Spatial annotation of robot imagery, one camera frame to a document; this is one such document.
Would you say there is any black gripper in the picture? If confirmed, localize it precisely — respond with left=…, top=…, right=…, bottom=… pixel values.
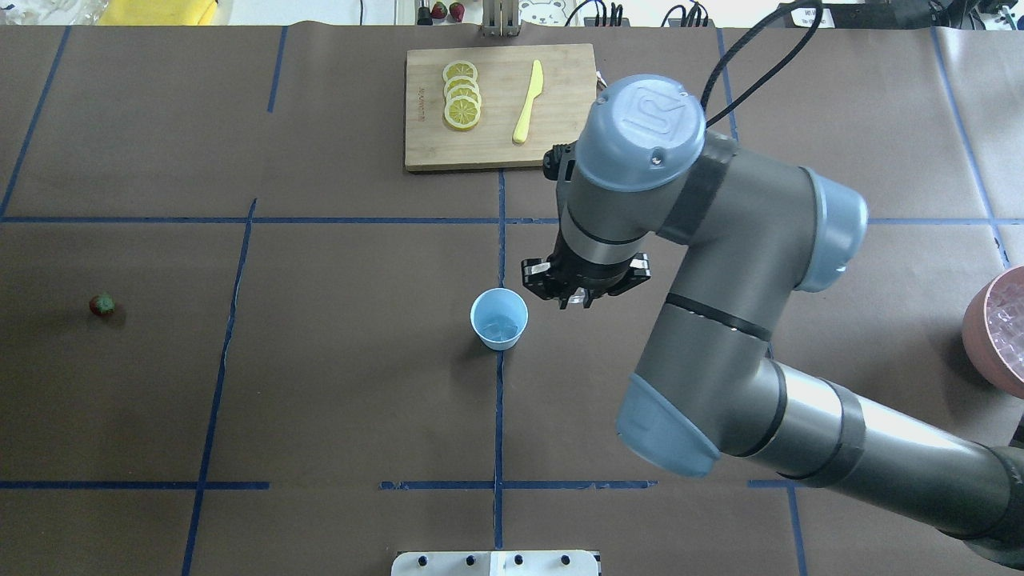
left=522, top=240, right=651, bottom=310

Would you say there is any red strawberry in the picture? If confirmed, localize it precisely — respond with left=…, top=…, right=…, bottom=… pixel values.
left=89, top=293, right=117, bottom=318

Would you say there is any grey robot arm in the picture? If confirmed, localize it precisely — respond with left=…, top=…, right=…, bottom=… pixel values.
left=522, top=75, right=1022, bottom=570

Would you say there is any light blue plastic cup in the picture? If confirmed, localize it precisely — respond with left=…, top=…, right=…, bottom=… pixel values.
left=470, top=288, right=528, bottom=351

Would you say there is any pink ice bowl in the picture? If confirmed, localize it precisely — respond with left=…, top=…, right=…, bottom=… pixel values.
left=962, top=266, right=1023, bottom=398

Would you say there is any yellow plastic knife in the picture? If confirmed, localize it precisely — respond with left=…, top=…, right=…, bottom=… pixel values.
left=512, top=59, right=545, bottom=145

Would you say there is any bamboo cutting board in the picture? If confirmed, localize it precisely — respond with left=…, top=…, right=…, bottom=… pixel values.
left=406, top=43, right=597, bottom=172

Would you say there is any lemon slice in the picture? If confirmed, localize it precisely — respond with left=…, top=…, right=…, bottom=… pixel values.
left=445, top=95, right=482, bottom=114
left=443, top=109, right=482, bottom=131
left=442, top=61, right=478, bottom=83
left=445, top=75, right=480, bottom=99

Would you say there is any spare strawberry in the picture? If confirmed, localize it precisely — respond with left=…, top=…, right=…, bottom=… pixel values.
left=429, top=1, right=449, bottom=20
left=447, top=2, right=466, bottom=23

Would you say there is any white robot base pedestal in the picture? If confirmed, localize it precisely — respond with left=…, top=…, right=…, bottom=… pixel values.
left=390, top=550, right=602, bottom=575

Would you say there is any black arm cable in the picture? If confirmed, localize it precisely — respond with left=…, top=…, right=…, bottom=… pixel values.
left=701, top=0, right=825, bottom=113

